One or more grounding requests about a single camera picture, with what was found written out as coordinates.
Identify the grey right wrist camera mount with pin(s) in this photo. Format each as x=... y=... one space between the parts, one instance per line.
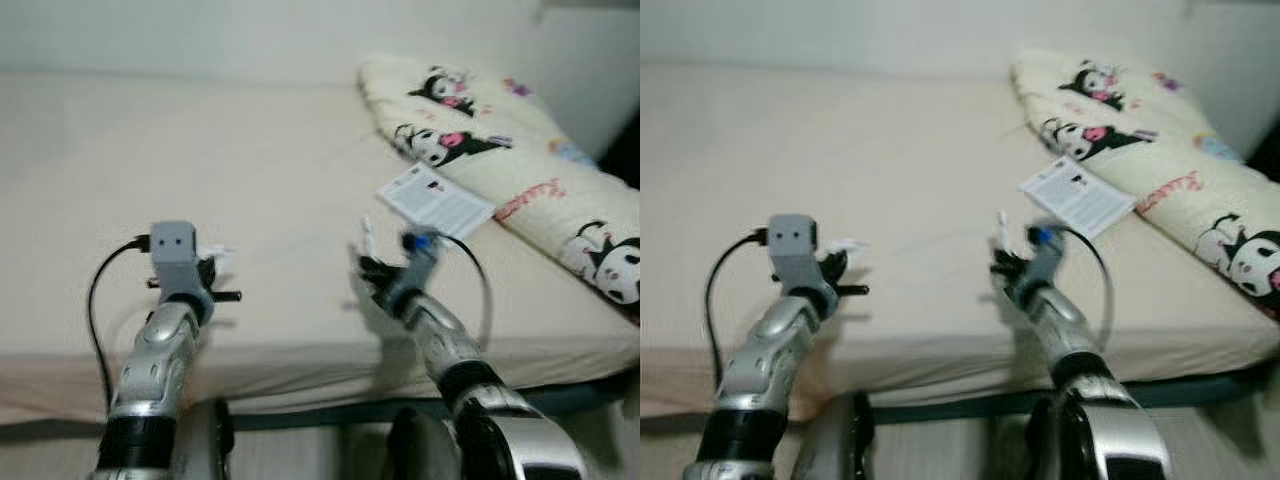
x=418 y=262
x=1048 y=255

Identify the dark left robot leg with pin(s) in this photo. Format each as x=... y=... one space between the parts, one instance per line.
x=835 y=440
x=205 y=445

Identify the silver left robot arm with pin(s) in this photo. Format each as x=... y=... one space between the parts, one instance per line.
x=150 y=370
x=770 y=360

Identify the cream cartoon print quilt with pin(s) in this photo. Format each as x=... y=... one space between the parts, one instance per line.
x=520 y=170
x=1170 y=160

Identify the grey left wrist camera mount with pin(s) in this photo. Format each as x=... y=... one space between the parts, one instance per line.
x=792 y=242
x=172 y=250

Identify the dark robot leg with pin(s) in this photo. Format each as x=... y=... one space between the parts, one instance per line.
x=835 y=440
x=1045 y=445
x=420 y=450
x=205 y=445

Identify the dark right robot leg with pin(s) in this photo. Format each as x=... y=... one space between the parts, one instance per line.
x=1045 y=445
x=420 y=450

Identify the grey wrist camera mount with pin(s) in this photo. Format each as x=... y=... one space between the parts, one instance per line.
x=172 y=250
x=792 y=242
x=418 y=262
x=1048 y=255

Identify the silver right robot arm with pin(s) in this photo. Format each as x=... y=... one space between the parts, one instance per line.
x=1075 y=335
x=450 y=345

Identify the teal bed frame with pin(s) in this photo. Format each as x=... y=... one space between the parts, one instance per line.
x=960 y=408
x=330 y=412

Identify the mattress with cream sheet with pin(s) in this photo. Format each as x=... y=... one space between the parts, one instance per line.
x=880 y=150
x=250 y=150

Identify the white tissue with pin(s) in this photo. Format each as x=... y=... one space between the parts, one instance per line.
x=366 y=235
x=1003 y=228

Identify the white printed booklet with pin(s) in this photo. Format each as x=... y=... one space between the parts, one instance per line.
x=435 y=200
x=1078 y=195

